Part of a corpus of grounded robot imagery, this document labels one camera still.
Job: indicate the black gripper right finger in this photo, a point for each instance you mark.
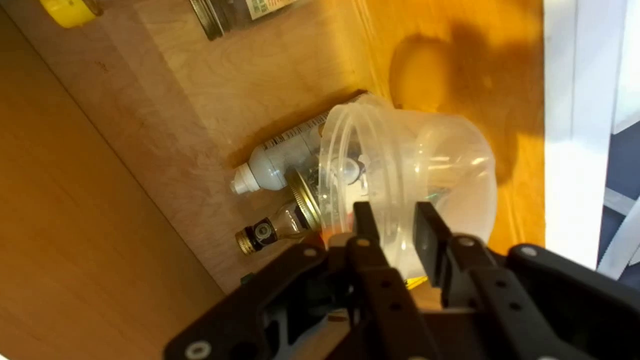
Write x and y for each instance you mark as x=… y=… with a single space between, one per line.
x=500 y=301

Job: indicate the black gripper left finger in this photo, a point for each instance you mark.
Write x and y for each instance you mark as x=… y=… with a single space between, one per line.
x=367 y=266

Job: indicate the clear glass bottles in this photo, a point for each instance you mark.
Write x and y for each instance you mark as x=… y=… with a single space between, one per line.
x=441 y=166

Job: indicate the glass jar gold lid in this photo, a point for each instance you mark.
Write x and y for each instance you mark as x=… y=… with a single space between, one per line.
x=304 y=201

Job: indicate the dark bottle gold cap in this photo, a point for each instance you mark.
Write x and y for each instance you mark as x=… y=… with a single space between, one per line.
x=261 y=232

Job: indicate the white squeeze bottle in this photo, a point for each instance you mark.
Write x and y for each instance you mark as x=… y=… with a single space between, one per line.
x=272 y=166

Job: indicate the labelled packet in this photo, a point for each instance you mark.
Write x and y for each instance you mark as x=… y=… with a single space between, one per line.
x=227 y=16

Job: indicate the yellow object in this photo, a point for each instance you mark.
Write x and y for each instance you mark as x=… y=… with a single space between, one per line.
x=67 y=12

